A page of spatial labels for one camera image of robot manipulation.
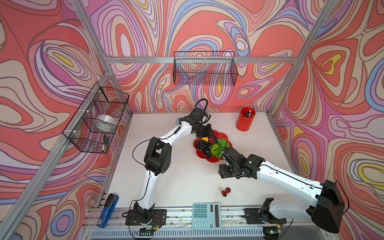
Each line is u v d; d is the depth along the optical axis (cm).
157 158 56
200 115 77
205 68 96
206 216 73
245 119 99
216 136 102
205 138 97
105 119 73
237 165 59
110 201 76
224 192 80
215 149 91
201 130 81
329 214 38
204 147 93
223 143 93
